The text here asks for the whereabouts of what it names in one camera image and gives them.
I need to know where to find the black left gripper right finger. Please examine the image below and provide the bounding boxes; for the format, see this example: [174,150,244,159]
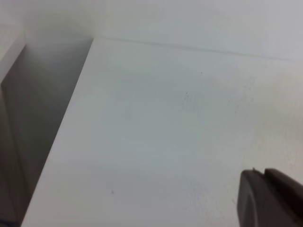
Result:
[264,168,303,202]

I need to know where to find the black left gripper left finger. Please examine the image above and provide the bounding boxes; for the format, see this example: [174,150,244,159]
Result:
[237,169,303,227]

